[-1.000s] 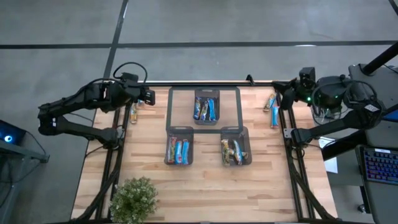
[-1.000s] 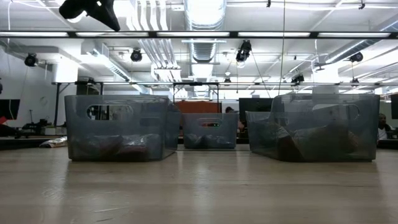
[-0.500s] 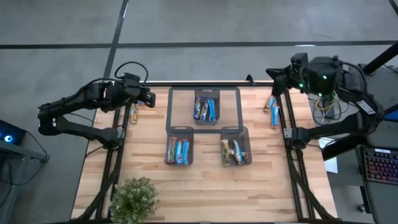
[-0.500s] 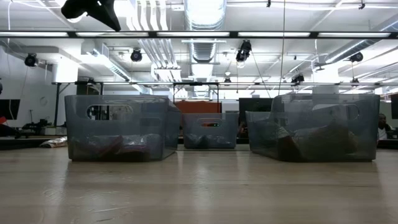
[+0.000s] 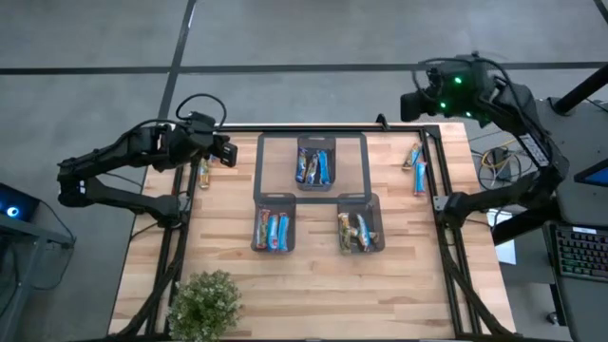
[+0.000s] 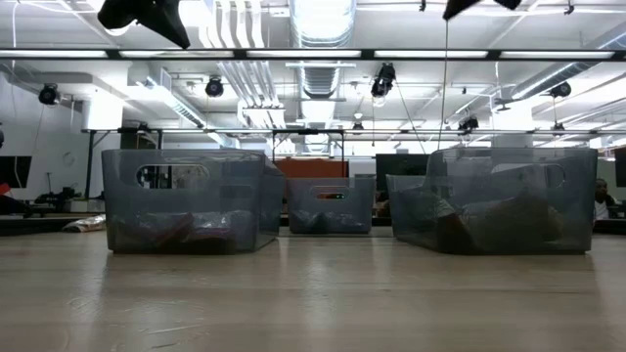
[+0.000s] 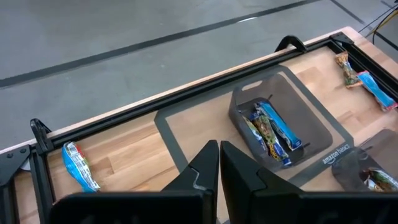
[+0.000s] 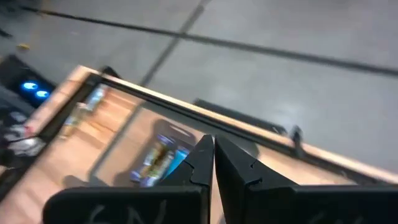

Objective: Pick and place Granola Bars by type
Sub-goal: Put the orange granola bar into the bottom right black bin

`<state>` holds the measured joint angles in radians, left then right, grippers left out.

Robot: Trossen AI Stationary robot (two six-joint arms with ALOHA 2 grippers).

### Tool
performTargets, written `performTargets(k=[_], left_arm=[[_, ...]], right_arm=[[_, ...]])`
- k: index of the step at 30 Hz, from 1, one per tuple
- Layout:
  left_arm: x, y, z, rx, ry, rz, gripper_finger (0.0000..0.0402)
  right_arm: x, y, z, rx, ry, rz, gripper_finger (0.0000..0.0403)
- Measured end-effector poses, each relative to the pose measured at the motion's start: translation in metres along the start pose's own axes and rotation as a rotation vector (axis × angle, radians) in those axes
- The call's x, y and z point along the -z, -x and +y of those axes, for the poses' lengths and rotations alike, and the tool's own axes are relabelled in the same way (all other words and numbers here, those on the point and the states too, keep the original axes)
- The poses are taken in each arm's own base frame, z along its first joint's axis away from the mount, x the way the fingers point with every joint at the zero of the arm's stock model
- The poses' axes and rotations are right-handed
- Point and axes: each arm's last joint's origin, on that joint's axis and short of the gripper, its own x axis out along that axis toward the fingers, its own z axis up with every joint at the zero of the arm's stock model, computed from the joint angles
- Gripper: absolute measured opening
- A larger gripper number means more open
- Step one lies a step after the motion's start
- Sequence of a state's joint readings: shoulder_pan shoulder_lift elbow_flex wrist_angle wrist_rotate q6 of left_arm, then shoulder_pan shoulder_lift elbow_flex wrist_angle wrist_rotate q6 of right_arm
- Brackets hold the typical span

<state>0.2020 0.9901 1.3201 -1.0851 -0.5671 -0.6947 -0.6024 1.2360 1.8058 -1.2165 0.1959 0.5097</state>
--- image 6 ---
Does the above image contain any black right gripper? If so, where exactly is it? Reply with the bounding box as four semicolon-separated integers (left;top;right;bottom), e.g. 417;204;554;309
442;0;523;22

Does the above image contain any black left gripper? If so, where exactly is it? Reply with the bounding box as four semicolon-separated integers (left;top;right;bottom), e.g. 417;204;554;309
96;0;192;50

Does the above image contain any reddish granola bar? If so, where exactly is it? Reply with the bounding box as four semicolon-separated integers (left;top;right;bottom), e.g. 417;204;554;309
146;212;196;251

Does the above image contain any white blue granola bar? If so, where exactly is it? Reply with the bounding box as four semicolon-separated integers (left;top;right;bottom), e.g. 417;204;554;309
462;195;539;251

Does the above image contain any beige blue orange granola bar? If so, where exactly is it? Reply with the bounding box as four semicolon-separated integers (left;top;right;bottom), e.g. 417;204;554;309
508;188;566;236

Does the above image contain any snack bars pile left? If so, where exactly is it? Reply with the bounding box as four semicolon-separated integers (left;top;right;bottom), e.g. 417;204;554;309
62;213;108;234

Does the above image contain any black beam with light strips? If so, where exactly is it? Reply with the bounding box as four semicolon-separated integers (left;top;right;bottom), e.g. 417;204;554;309
0;47;626;63

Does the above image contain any grey translucent plastic bin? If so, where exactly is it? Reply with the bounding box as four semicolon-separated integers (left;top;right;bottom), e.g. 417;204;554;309
384;146;600;256
286;175;377;235
101;148;286;254

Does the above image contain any person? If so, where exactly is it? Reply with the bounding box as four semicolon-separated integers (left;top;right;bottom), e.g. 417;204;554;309
593;178;618;220

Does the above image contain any thin hanging cord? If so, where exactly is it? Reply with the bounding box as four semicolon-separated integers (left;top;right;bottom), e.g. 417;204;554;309
436;19;451;152

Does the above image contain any silver round ventilation duct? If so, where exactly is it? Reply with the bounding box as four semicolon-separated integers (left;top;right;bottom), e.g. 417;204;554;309
288;0;358;102

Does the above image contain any black background rig frame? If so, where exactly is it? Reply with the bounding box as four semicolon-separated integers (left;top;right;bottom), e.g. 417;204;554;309
80;126;626;202

